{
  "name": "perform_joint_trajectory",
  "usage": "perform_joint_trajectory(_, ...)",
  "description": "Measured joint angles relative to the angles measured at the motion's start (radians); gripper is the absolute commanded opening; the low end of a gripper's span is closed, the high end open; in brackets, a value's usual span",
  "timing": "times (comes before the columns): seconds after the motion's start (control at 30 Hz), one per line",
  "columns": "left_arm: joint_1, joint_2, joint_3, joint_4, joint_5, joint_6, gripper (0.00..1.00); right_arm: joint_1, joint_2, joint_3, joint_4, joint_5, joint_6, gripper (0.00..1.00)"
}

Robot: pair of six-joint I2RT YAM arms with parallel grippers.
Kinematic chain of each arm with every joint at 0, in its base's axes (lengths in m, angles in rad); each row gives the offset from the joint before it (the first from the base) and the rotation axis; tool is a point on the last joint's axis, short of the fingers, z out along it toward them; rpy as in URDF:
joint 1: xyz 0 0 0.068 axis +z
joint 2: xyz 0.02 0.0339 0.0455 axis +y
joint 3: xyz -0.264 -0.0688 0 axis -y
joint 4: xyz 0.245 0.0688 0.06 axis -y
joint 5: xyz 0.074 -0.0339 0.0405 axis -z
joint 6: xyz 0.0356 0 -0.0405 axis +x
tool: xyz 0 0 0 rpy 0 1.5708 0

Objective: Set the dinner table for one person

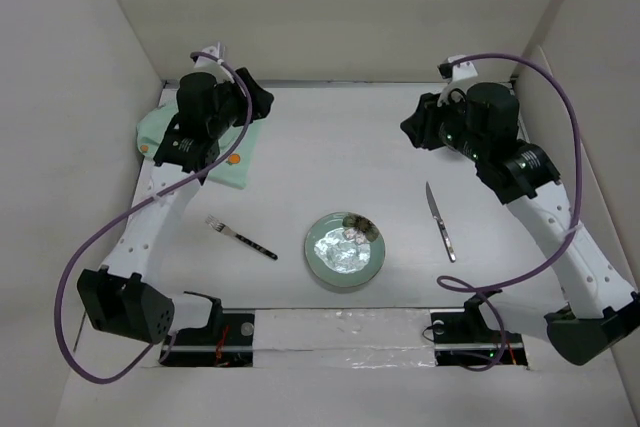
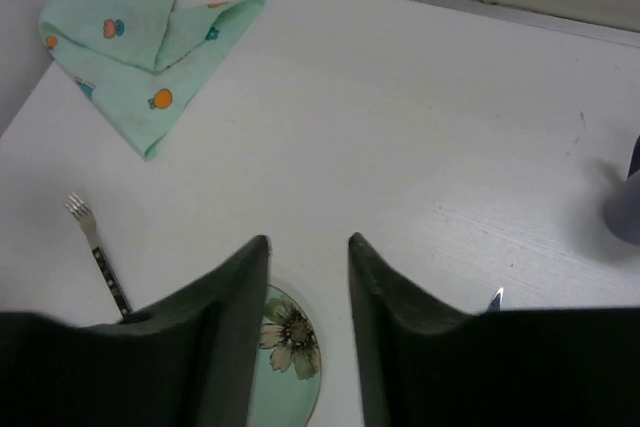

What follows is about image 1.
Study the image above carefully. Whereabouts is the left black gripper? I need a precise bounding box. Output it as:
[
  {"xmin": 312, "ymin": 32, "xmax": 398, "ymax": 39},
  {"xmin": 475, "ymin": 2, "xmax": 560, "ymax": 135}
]
[{"xmin": 207, "ymin": 68, "xmax": 271, "ymax": 138}]

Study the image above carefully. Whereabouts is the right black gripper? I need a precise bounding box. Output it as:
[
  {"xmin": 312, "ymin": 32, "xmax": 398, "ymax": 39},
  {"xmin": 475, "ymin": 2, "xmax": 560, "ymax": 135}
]
[{"xmin": 399, "ymin": 86, "xmax": 487, "ymax": 163}]

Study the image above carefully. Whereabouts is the green cartoon print cloth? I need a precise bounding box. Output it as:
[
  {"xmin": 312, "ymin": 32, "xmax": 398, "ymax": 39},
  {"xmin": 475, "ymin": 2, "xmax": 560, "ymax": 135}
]
[{"xmin": 136, "ymin": 100, "xmax": 264, "ymax": 190}]

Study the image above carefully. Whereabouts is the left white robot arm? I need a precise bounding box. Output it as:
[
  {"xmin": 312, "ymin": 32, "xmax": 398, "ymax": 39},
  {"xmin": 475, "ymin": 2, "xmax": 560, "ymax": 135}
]
[{"xmin": 77, "ymin": 67, "xmax": 274, "ymax": 344}]

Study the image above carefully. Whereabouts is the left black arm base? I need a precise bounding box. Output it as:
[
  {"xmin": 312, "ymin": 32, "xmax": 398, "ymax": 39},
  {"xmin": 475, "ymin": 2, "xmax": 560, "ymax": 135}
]
[{"xmin": 158, "ymin": 291, "xmax": 256, "ymax": 368}]

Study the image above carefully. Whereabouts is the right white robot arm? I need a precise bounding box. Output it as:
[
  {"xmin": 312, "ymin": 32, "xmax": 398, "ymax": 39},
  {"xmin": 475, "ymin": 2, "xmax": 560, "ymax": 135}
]
[{"xmin": 400, "ymin": 82, "xmax": 639, "ymax": 366}]

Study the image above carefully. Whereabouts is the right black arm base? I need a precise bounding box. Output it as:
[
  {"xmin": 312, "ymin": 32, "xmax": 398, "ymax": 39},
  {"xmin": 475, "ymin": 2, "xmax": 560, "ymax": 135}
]
[{"xmin": 422, "ymin": 295, "xmax": 529, "ymax": 370}]

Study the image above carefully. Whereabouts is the silver table knife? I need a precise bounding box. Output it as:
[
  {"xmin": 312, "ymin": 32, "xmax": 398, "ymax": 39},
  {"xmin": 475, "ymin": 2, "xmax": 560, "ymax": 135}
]
[{"xmin": 425, "ymin": 183, "xmax": 457, "ymax": 263}]

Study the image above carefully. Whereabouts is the green floral plate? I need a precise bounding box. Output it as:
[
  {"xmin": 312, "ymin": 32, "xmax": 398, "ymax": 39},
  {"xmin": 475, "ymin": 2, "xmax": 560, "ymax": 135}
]
[{"xmin": 303, "ymin": 212, "xmax": 386, "ymax": 290}]

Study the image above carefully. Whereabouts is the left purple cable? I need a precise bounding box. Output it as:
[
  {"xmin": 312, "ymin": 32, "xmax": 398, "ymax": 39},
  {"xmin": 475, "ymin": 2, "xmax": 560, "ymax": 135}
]
[{"xmin": 53, "ymin": 49, "xmax": 253, "ymax": 385}]

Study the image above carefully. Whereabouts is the purple cable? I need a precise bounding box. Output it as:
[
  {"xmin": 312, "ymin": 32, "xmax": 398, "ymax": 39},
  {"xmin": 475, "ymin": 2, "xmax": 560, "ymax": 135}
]
[
  {"xmin": 53, "ymin": 49, "xmax": 253, "ymax": 385},
  {"xmin": 437, "ymin": 52, "xmax": 585, "ymax": 371}
]

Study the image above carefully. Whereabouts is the fork with black handle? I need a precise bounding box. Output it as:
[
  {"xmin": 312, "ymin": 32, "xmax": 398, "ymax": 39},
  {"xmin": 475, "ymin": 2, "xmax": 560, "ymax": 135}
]
[{"xmin": 206, "ymin": 215, "xmax": 278, "ymax": 261}]

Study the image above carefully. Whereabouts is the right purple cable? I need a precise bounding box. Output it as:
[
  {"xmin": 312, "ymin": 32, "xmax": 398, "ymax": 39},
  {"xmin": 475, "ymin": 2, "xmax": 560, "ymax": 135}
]
[{"xmin": 437, "ymin": 52, "xmax": 585, "ymax": 371}]

